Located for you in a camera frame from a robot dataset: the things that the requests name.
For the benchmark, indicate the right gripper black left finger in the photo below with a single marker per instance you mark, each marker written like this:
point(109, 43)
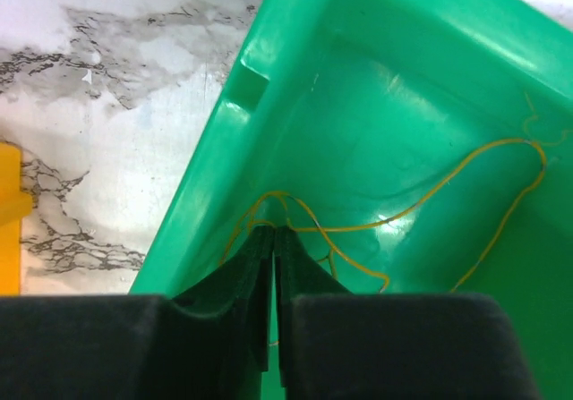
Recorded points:
point(208, 342)

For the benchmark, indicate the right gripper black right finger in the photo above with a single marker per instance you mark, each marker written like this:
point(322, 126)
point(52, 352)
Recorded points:
point(334, 344)

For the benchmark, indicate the green plastic bin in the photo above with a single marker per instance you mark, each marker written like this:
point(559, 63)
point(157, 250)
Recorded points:
point(418, 146)

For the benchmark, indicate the left yellow plastic bin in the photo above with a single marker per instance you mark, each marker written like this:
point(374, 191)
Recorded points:
point(15, 205)

